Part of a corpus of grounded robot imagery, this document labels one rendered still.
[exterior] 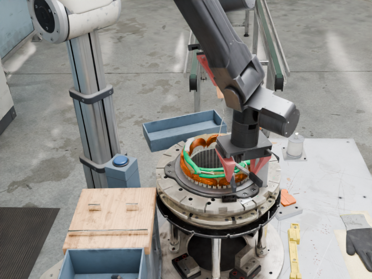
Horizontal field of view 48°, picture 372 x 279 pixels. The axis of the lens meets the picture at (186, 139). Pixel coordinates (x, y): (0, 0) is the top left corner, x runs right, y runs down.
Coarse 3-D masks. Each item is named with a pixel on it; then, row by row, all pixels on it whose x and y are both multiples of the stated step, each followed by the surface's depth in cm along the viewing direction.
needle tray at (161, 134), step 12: (168, 120) 134; (180, 120) 136; (192, 120) 137; (204, 120) 139; (216, 120) 137; (144, 132) 131; (156, 132) 135; (168, 132) 135; (180, 132) 134; (192, 132) 127; (204, 132) 128; (216, 132) 130; (156, 144) 125; (168, 144) 127
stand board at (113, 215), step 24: (96, 192) 105; (120, 192) 104; (144, 192) 104; (96, 216) 98; (120, 216) 97; (144, 216) 97; (72, 240) 92; (96, 240) 91; (120, 240) 91; (144, 240) 91
